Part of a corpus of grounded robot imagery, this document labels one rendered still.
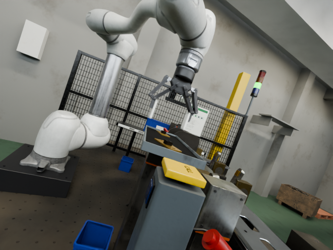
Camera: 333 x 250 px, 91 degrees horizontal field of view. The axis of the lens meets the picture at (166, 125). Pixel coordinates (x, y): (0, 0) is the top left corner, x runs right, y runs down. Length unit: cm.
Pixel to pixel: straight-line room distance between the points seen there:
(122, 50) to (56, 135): 57
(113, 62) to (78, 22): 250
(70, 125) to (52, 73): 253
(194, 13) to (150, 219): 49
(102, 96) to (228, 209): 85
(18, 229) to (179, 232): 65
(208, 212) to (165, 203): 23
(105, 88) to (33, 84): 250
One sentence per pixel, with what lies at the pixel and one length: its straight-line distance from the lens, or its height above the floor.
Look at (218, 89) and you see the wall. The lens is 423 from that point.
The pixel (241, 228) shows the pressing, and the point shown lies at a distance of 59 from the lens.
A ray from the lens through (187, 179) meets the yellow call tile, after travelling 24.
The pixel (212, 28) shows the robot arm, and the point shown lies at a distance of 68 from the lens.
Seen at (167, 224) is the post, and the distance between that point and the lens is 26.
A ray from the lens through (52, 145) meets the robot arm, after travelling 95.
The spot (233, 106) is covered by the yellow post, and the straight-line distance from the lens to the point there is 202.
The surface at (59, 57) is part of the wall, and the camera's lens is 342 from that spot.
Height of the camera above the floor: 122
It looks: 3 degrees down
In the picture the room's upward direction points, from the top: 20 degrees clockwise
